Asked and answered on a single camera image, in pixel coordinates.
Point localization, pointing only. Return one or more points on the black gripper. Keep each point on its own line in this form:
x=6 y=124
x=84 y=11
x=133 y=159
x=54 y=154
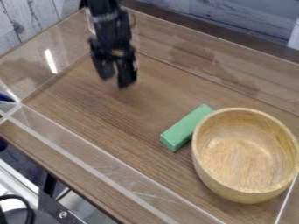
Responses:
x=112 y=47

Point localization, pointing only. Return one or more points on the green rectangular block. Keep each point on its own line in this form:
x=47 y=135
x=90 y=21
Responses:
x=178 y=135

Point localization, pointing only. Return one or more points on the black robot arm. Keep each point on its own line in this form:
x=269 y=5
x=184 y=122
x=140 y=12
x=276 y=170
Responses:
x=105 y=6

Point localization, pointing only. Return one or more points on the brown wooden bowl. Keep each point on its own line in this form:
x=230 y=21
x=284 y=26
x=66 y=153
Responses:
x=245 y=154

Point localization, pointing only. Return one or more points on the blue object at left edge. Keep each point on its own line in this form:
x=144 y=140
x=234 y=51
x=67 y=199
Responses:
x=6 y=98

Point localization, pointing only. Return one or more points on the black table leg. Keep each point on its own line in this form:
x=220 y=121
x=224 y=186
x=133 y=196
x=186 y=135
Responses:
x=50 y=185

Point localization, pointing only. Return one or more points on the clear acrylic corner bracket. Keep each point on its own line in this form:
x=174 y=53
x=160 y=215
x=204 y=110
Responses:
x=92 y=27

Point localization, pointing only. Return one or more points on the clear acrylic front wall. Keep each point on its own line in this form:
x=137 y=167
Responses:
x=114 y=186

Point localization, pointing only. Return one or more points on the black metal mount plate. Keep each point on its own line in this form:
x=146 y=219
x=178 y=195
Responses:
x=54 y=213

